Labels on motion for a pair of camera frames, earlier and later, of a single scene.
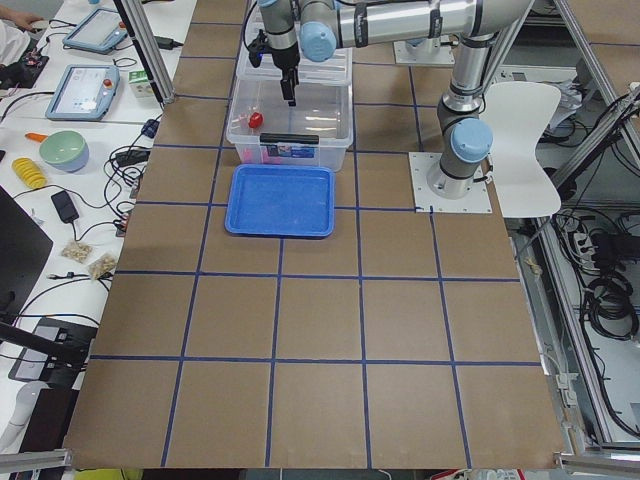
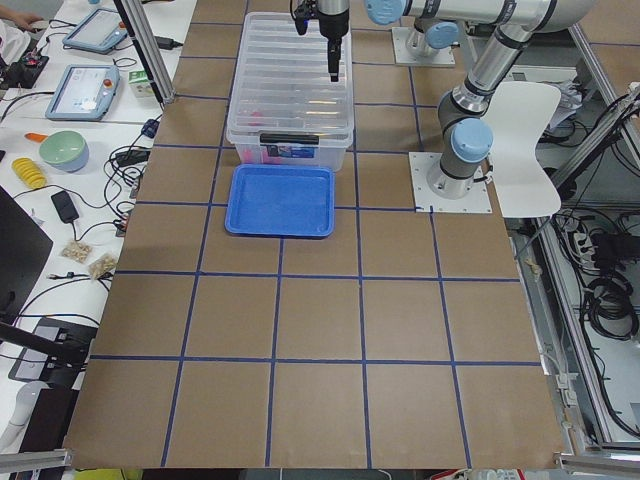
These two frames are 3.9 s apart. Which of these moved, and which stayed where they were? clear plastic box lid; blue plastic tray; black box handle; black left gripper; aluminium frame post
Moved: black left gripper; clear plastic box lid
Stayed: black box handle; aluminium frame post; blue plastic tray
